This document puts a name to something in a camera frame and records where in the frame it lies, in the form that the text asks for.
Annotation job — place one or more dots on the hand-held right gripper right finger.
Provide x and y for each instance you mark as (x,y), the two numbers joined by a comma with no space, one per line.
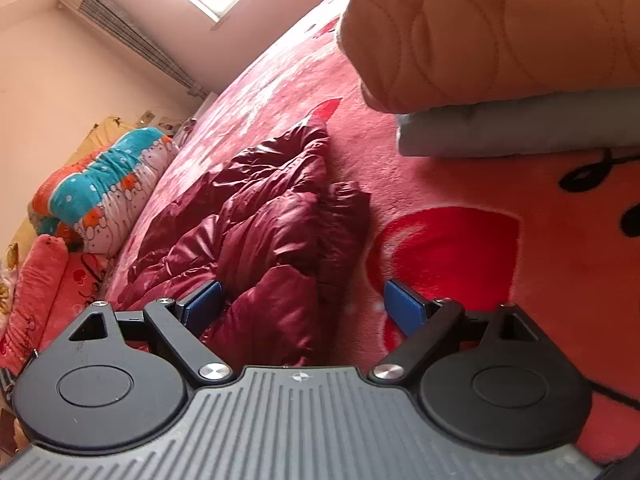
(401,305)

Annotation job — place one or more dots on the grey folded garment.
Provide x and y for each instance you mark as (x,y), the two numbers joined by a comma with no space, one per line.
(510,127)

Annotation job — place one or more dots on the peach quilted garment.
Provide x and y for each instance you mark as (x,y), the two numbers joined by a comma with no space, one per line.
(490,30)

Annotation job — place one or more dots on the dark red down jacket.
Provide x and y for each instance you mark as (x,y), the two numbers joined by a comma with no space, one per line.
(270,230)

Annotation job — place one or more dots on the grey curtain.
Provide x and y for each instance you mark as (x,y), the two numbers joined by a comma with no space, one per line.
(130,30)

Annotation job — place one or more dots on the red heart printed blanket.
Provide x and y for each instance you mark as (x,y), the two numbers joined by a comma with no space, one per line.
(475,250)

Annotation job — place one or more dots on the teal floral quilt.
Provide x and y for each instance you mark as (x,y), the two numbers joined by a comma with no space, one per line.
(105,185)

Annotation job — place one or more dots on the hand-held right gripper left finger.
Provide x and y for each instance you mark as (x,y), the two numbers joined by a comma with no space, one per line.
(204,304)

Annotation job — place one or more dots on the pink heart printed pillow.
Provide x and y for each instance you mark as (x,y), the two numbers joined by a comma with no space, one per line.
(40,290)

